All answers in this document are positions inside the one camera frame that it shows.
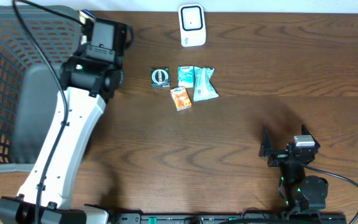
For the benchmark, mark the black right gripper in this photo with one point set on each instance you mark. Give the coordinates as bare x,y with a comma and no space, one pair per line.
278,155

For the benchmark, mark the mint green snack packet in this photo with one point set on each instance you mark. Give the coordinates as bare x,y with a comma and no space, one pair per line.
203,89

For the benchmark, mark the orange small snack pack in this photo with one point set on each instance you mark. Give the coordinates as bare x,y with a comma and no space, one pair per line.
180,98

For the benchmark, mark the teal small tissue pack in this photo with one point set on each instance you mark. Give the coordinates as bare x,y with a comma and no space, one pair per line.
186,76

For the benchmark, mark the dark round-label can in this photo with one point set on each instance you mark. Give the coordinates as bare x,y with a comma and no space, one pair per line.
160,77

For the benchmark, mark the orange wet wipes pack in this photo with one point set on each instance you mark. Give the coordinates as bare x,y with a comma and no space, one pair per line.
84,15

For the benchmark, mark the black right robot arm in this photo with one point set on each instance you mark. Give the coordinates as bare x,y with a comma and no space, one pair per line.
303,194

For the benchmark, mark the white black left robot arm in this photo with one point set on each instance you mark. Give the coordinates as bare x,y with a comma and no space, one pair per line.
87,83

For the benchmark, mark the dark grey plastic basket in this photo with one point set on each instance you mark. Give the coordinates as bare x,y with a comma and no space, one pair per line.
33,43

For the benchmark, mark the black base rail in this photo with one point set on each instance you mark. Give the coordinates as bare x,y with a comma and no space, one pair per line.
136,218

